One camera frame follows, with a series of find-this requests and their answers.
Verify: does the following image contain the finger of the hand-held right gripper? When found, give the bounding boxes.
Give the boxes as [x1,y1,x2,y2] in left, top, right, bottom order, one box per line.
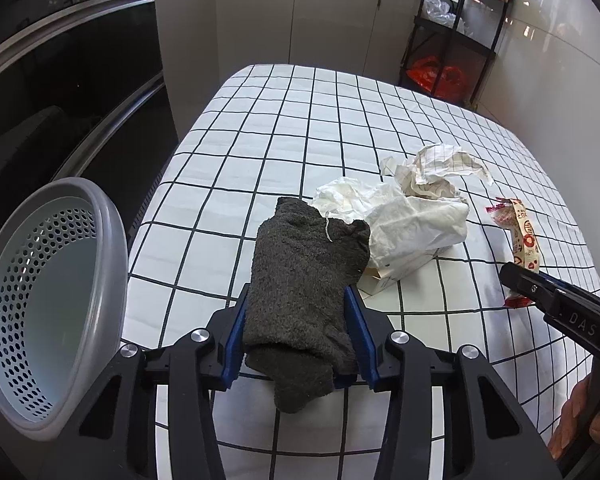
[499,261,561,316]

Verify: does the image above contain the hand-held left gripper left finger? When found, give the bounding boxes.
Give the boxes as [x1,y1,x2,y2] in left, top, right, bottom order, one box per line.
[37,282,253,480]

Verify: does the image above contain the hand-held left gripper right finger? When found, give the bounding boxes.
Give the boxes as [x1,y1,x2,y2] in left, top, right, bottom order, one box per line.
[344,285,563,480]

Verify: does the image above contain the red and white snack wrapper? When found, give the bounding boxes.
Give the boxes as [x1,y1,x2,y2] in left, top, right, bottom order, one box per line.
[486,198,541,308]

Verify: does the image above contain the dark grey cloth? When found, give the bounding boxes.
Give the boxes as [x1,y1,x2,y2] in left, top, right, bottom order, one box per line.
[243,196,372,413]

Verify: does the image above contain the grey perforated waste basket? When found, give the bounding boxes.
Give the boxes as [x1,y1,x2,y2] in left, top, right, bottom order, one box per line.
[0,176,129,435]

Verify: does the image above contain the person's right hand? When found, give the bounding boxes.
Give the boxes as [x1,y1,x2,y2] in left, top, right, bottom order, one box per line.
[546,374,600,462]

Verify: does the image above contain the white paper bag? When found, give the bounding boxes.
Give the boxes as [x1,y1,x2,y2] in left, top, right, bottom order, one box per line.
[312,177,470,291]

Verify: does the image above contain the crumpled checked paper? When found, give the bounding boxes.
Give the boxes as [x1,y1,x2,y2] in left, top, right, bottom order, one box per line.
[380,143,495,201]

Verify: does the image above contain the white checked tablecloth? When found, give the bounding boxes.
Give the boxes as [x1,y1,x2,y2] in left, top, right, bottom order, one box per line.
[122,63,600,480]

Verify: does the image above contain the red plastic bag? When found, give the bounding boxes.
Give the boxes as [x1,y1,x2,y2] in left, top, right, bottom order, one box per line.
[411,56,463,96]

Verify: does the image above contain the black metal shelf rack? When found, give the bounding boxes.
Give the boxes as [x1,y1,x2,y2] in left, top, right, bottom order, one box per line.
[397,0,516,108]

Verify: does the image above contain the white plastic bag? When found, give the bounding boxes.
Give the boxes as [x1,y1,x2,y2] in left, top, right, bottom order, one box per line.
[424,0,456,26]

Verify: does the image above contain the grey kitchen cabinets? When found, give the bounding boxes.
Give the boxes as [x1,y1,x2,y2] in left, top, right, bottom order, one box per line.
[152,0,426,141]

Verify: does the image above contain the black glass built-in oven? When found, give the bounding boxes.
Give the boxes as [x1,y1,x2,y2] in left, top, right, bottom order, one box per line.
[0,0,181,241]

